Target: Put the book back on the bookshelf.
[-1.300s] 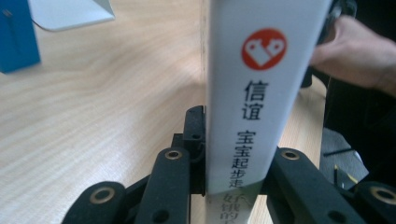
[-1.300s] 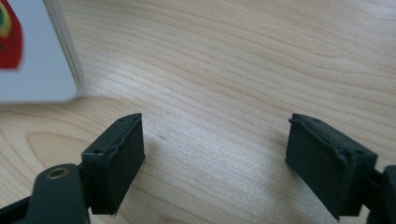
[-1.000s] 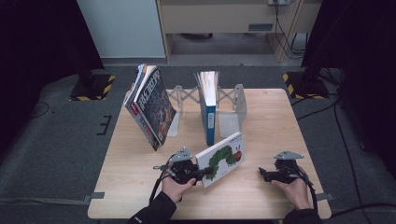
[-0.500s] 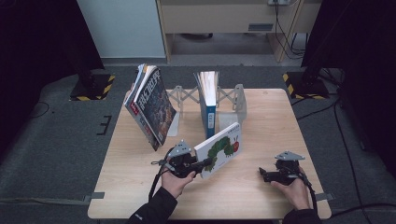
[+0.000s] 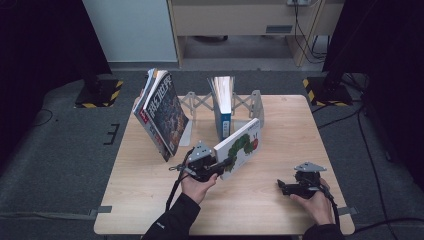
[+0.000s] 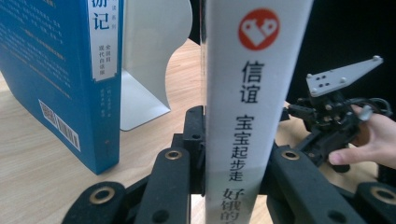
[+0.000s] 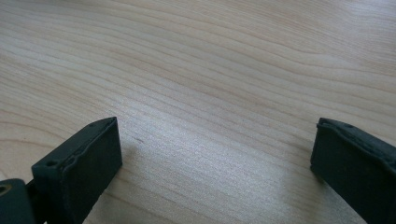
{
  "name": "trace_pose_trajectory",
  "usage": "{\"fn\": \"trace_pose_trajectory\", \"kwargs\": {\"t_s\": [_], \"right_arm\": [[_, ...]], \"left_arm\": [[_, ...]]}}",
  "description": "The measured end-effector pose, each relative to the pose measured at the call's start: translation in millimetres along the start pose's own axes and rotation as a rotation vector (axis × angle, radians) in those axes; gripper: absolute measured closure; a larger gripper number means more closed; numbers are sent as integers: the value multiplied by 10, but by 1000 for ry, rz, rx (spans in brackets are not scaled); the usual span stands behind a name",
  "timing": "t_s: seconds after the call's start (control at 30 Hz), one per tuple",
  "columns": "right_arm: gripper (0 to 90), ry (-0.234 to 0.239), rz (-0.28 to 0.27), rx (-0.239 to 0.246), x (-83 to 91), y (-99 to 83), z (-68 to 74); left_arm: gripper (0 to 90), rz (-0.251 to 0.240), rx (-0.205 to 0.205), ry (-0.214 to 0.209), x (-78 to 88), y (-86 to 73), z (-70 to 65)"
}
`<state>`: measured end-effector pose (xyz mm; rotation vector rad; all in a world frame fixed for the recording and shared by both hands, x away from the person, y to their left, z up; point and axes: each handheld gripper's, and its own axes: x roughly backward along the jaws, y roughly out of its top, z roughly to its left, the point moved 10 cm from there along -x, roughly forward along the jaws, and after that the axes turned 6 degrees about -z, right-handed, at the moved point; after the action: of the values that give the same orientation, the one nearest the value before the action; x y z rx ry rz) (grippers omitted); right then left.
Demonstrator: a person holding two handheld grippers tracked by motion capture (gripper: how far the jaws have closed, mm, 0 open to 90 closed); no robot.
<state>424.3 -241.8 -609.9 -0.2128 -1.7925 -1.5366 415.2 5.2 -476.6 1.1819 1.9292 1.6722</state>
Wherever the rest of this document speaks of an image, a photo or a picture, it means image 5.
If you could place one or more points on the black stand base yellow stripes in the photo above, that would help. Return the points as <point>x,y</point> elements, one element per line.
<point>100,95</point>
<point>328,93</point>

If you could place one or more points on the person's left hand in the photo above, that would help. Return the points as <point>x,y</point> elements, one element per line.
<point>196,190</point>

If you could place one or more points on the dark illustrated magazine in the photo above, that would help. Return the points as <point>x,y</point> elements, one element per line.
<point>166,113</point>

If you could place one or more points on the blue book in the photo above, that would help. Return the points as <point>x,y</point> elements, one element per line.
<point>224,110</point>

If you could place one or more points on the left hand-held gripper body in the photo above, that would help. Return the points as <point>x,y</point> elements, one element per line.
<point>201,165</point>

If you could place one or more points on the grey metal expandable book rack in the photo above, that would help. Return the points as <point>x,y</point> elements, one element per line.
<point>248,106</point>

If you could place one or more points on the portrait magazine with red label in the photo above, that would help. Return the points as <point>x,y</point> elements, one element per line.
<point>143,110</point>

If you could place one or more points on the white caterpillar board book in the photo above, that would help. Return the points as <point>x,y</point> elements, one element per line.
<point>238,150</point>

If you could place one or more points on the dark curtain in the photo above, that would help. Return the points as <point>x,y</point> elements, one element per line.
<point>40,50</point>
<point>383,50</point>

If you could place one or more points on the white cabinet panel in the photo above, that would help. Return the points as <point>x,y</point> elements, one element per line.
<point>130,30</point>

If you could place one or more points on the person's right hand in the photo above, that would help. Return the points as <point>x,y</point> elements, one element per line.
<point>316,208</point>

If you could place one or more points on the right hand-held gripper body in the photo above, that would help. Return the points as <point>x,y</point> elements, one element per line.
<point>308,185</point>

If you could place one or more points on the white power strip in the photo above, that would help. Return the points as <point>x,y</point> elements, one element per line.
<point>298,2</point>

